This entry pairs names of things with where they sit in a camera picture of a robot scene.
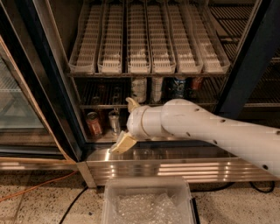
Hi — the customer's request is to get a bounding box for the blue can middle shelf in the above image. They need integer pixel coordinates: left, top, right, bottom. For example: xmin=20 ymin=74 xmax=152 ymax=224
xmin=171 ymin=77 xmax=186 ymax=99

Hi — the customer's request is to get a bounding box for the red can shelf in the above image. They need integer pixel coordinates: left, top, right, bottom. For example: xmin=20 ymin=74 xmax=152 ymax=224
xmin=191 ymin=77 xmax=204 ymax=90
xmin=86 ymin=112 xmax=102 ymax=137

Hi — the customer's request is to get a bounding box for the clear plastic bin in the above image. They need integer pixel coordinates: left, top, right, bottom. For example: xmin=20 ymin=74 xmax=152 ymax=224
xmin=101 ymin=177 xmax=198 ymax=224

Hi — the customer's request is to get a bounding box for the orange cable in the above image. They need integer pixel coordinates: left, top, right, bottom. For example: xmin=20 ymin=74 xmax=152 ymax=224
xmin=0 ymin=170 xmax=78 ymax=203

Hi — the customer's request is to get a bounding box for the glass fridge door left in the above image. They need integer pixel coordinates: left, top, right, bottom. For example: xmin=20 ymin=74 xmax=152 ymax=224
xmin=0 ymin=36 xmax=76 ymax=171

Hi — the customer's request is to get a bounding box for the dark fridge centre post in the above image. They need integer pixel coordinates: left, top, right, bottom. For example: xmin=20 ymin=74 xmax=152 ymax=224
xmin=214 ymin=0 xmax=280 ymax=119

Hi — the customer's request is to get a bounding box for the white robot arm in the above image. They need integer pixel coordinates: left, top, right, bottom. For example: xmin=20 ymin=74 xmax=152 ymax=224
xmin=110 ymin=97 xmax=280 ymax=178

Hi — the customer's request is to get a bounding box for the black cable left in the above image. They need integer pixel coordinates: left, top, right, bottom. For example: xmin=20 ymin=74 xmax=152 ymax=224
xmin=59 ymin=186 xmax=88 ymax=224

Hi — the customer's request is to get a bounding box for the red can bottom shelf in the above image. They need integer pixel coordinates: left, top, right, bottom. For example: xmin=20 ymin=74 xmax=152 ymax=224
xmin=86 ymin=112 xmax=102 ymax=137

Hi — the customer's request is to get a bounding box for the white slim can middle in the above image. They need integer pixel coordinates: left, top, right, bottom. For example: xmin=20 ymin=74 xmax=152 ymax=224
xmin=151 ymin=77 xmax=164 ymax=102

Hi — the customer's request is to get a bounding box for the red can middle shelf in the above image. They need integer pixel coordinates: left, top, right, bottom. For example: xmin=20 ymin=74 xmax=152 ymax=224
xmin=191 ymin=77 xmax=204 ymax=90

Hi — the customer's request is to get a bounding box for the silver slim can left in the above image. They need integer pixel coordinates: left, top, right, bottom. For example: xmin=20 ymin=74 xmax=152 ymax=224
xmin=108 ymin=110 xmax=121 ymax=136

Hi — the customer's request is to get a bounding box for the stainless fridge base grille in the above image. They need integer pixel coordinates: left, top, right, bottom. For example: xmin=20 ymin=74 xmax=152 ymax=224
xmin=77 ymin=142 xmax=276 ymax=187

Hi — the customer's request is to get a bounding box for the white can middle shelf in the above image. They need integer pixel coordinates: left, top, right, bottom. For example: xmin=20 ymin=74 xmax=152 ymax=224
xmin=131 ymin=78 xmax=147 ymax=103

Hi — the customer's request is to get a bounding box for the black cable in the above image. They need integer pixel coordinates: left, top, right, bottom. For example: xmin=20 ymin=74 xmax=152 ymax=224
xmin=191 ymin=180 xmax=276 ymax=194
xmin=59 ymin=186 xmax=88 ymax=224

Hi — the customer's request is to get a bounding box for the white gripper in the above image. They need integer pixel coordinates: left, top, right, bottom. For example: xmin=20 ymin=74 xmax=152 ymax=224
xmin=109 ymin=97 xmax=164 ymax=154

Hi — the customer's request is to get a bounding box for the black cable right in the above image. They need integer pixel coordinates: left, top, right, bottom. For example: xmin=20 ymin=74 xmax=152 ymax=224
xmin=191 ymin=180 xmax=276 ymax=194

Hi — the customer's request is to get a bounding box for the middle wire shelf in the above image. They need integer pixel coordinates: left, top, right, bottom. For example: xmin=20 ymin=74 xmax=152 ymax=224
xmin=75 ymin=77 xmax=224 ymax=109

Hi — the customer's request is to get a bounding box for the white shelf tray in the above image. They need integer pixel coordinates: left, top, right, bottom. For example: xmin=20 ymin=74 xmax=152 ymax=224
xmin=166 ymin=0 xmax=203 ymax=74
xmin=127 ymin=0 xmax=151 ymax=74
xmin=187 ymin=1 xmax=230 ymax=74
xmin=97 ymin=0 xmax=123 ymax=74
xmin=146 ymin=0 xmax=176 ymax=74
xmin=68 ymin=0 xmax=103 ymax=74

